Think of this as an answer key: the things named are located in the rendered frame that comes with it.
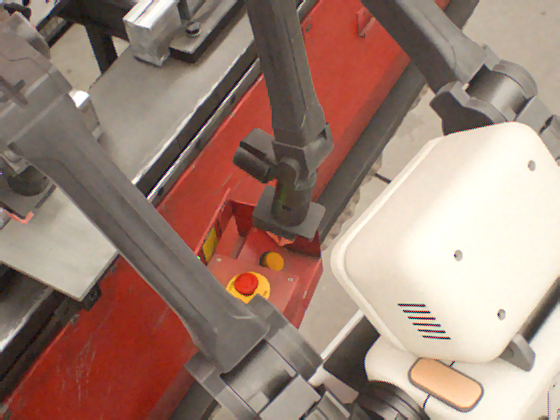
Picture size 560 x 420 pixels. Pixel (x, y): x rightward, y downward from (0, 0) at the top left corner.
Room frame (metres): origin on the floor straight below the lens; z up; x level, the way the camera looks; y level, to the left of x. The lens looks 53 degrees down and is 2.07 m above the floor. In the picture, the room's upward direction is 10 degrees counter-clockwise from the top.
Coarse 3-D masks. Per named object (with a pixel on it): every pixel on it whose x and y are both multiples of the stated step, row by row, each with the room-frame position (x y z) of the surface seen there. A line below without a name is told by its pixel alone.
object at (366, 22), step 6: (360, 12) 1.64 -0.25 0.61; (366, 12) 1.66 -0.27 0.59; (360, 18) 1.63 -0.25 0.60; (366, 18) 1.66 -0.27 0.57; (372, 18) 1.68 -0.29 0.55; (360, 24) 1.63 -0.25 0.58; (366, 24) 1.66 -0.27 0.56; (372, 24) 1.65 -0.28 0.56; (360, 30) 1.63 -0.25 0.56; (366, 30) 1.63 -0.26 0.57; (360, 36) 1.62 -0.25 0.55
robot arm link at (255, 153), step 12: (252, 132) 0.95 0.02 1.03; (264, 132) 0.95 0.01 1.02; (240, 144) 0.94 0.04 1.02; (252, 144) 0.93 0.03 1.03; (264, 144) 0.93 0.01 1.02; (240, 156) 0.93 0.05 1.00; (252, 156) 0.92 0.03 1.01; (264, 156) 0.91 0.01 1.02; (288, 156) 0.86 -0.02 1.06; (240, 168) 0.93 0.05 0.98; (252, 168) 0.91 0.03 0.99; (264, 168) 0.90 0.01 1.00; (276, 168) 0.89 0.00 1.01; (288, 168) 0.85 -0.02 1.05; (300, 168) 0.85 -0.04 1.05; (264, 180) 0.90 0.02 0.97; (288, 180) 0.85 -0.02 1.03
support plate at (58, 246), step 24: (48, 216) 0.88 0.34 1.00; (72, 216) 0.87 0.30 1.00; (0, 240) 0.85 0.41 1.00; (24, 240) 0.84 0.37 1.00; (48, 240) 0.84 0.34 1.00; (72, 240) 0.83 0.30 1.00; (96, 240) 0.82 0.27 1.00; (24, 264) 0.80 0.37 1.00; (48, 264) 0.79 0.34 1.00; (72, 264) 0.79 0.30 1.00; (96, 264) 0.78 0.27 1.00; (72, 288) 0.75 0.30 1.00
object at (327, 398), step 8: (320, 384) 0.43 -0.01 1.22; (320, 392) 0.42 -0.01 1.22; (328, 392) 0.41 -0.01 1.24; (320, 400) 0.40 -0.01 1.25; (328, 400) 0.40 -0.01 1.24; (336, 400) 0.40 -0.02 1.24; (320, 408) 0.39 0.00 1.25; (328, 408) 0.39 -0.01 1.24; (336, 408) 0.39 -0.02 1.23; (344, 408) 0.39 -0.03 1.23; (352, 408) 0.40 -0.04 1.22; (360, 408) 0.40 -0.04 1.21; (312, 416) 0.38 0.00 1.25; (320, 416) 0.38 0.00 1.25; (328, 416) 0.38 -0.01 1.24; (336, 416) 0.38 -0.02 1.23; (344, 416) 0.39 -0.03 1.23; (352, 416) 0.38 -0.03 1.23; (360, 416) 0.39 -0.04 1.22; (368, 416) 0.39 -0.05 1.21; (400, 416) 0.38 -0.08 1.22
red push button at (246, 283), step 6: (240, 276) 0.85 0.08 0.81; (246, 276) 0.84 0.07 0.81; (252, 276) 0.84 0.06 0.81; (234, 282) 0.84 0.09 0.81; (240, 282) 0.84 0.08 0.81; (246, 282) 0.83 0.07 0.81; (252, 282) 0.83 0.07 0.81; (234, 288) 0.83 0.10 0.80; (240, 288) 0.82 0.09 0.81; (246, 288) 0.82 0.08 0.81; (252, 288) 0.82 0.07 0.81; (246, 294) 0.82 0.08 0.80; (252, 294) 0.83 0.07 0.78
